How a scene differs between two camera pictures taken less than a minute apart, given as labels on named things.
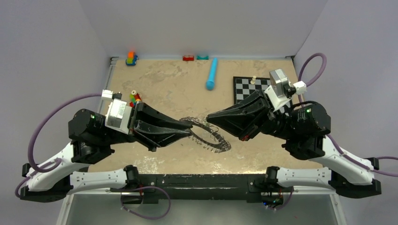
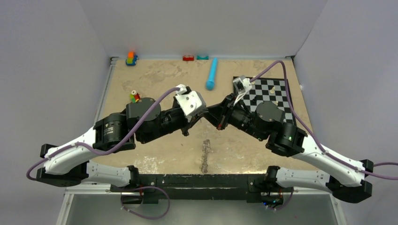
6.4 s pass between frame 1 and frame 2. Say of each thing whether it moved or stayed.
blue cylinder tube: stayed
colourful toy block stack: stayed
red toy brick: stayed
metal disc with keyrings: moved
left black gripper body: moved
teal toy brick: stayed
